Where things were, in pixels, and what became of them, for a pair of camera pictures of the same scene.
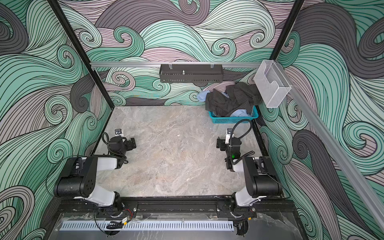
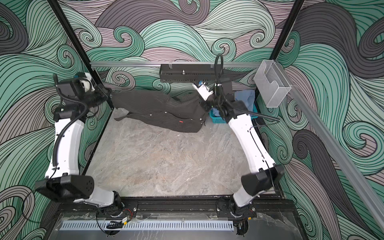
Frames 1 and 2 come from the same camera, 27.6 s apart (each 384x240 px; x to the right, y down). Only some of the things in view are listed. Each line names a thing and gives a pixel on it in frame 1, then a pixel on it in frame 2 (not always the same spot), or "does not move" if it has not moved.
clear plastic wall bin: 272,85 does not move
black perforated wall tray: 191,73 does not move
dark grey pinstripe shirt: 240,96 to 160,110
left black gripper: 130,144 to 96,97
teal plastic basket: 233,119 does not move
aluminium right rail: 335,148 does not move
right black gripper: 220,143 to 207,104
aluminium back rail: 96,65 does not move
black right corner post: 287,29 does not move
